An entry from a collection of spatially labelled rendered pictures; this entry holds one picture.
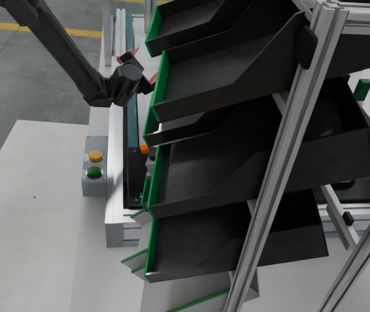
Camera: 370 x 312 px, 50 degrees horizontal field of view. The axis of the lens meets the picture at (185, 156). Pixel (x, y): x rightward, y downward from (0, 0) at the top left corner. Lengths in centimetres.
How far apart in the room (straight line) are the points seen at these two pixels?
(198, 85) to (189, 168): 16
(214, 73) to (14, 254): 82
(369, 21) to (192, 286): 58
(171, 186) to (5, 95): 286
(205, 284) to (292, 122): 45
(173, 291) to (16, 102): 261
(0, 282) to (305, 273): 78
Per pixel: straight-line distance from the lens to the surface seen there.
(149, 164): 76
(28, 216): 123
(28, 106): 320
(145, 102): 153
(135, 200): 108
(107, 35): 181
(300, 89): 38
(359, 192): 128
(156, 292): 86
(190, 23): 62
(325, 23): 36
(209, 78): 48
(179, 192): 56
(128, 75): 110
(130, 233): 108
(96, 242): 114
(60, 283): 108
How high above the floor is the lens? 177
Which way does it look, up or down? 41 degrees down
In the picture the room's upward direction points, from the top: 7 degrees clockwise
